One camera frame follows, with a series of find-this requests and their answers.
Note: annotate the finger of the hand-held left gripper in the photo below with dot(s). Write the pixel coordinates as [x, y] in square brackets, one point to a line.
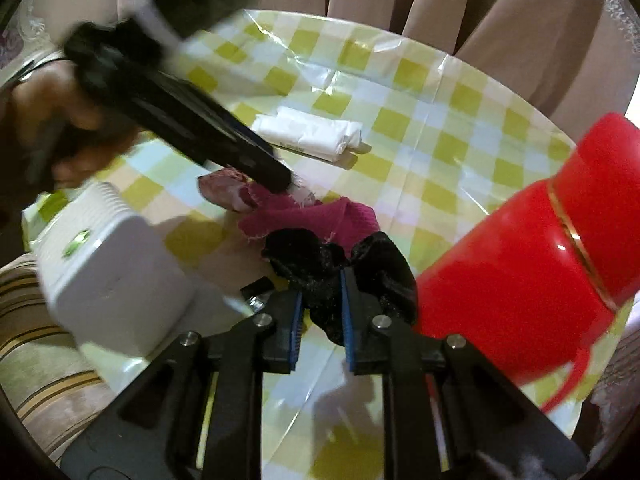
[225, 140]

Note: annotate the magenta sock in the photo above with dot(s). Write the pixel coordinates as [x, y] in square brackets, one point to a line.
[330, 220]

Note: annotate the small black object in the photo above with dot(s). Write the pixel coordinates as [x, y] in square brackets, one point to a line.
[256, 289]

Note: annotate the white plastic box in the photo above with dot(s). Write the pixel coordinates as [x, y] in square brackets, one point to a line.
[115, 270]

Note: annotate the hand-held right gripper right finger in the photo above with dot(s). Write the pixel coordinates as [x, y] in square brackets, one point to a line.
[347, 332]

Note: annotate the striped beige cushion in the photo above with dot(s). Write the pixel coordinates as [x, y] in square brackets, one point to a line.
[35, 360]

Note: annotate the person's left hand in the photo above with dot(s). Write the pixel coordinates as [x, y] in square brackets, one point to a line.
[85, 135]

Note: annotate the red thermos jug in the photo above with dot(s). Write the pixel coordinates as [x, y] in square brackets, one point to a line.
[500, 270]

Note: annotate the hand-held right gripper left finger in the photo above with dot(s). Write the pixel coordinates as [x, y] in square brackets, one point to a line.
[297, 332]

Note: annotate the white folded cloth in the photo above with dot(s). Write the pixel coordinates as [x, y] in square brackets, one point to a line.
[300, 130]

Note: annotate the black sock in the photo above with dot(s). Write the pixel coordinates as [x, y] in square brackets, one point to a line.
[310, 260]

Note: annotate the yellow checkered plastic tablecloth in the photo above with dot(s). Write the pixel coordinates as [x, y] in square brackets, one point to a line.
[425, 125]

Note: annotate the beige curtain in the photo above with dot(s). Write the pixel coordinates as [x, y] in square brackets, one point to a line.
[400, 0]

